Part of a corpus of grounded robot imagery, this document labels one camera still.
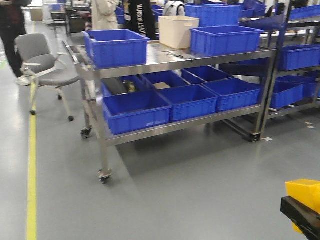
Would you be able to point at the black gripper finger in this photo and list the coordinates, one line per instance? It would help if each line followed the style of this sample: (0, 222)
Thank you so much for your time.
(306, 219)

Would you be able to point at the yellow toy brick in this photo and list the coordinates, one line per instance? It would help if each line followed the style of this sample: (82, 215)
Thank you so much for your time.
(306, 191)

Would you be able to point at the blue bin rack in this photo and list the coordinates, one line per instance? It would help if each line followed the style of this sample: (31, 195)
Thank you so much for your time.
(294, 84)

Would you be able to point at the blue bin lower front right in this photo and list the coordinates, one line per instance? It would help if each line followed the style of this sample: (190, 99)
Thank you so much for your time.
(233, 93)

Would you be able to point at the blue bin lower front middle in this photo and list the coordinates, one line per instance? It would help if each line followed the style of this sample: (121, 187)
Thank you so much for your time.
(189, 102)

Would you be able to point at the blue bin lower front left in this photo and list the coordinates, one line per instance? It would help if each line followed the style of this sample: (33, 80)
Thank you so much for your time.
(135, 111)

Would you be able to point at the cream plastic bin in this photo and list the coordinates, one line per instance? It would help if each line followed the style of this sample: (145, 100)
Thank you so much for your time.
(174, 31)

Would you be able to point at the blue target bin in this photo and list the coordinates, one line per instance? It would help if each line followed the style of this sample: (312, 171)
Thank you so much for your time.
(115, 48)

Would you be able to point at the stainless steel cart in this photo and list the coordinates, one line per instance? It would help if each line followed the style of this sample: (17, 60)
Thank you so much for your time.
(160, 59)

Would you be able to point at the large blue crate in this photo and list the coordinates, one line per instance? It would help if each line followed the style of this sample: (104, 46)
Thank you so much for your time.
(224, 40)

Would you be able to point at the white humanoid robot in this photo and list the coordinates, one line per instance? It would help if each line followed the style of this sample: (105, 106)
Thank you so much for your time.
(174, 8)

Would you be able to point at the person in black clothes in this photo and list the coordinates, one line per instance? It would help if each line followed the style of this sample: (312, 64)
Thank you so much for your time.
(139, 18)

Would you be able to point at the person in beige coat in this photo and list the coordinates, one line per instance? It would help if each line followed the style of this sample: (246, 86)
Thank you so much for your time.
(103, 14)

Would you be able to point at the grey office chair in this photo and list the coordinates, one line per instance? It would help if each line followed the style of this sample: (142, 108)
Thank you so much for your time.
(47, 71)

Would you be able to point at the person in dark left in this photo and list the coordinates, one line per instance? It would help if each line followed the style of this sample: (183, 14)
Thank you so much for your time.
(12, 25)

